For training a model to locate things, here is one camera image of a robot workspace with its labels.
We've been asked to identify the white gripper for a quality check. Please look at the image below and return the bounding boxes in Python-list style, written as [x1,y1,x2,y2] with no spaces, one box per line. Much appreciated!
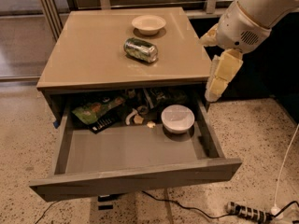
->
[200,1,272,102]

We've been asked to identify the green soda can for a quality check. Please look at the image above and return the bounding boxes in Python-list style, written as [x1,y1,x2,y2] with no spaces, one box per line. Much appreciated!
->
[123,37,158,63]

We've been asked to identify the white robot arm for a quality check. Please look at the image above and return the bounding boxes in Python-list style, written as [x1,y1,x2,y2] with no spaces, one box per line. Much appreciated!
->
[200,0,299,102]

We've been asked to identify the white bowl in drawer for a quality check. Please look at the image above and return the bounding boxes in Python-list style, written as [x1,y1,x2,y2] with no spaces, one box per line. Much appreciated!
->
[161,105,195,134]

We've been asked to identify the grey open top drawer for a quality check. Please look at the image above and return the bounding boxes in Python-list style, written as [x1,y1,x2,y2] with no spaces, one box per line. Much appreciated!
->
[29,94,241,202]

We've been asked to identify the white bowl on table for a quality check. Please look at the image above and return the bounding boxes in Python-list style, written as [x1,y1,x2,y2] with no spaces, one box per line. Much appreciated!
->
[132,15,166,35]

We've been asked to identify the small cream food piece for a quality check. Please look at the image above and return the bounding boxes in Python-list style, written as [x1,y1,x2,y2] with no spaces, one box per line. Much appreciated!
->
[147,121,156,129]

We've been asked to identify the white curved small object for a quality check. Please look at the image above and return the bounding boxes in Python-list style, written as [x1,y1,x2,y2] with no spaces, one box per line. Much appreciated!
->
[125,108,138,125]

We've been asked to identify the small tan food piece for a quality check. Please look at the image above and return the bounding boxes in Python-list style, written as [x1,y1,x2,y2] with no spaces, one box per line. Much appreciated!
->
[134,115,144,124]

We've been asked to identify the black packet with stripes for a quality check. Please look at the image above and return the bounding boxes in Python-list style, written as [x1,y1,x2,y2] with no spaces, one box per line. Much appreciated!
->
[88,113,121,133]

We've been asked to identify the grey side table cabinet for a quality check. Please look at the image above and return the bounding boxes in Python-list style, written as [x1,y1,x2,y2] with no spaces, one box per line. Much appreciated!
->
[37,7,211,120]

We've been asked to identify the green snack bag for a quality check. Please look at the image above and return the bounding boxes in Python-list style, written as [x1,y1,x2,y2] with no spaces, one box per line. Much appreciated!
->
[72,96,125,125]

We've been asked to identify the black and white power strip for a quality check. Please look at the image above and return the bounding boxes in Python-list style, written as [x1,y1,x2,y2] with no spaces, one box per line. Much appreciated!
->
[226,202,273,223]

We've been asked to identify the white power cable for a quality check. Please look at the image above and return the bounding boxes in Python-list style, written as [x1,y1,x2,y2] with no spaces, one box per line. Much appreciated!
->
[273,122,299,207]

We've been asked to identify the black floor cable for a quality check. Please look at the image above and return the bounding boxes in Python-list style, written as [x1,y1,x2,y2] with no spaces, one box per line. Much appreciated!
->
[141,189,299,220]

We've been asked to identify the white wall plug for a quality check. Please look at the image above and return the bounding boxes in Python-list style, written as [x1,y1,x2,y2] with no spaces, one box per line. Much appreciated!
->
[271,205,284,219]

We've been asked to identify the black cable at left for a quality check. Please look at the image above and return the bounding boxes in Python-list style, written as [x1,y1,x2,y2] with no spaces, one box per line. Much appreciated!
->
[33,200,62,224]

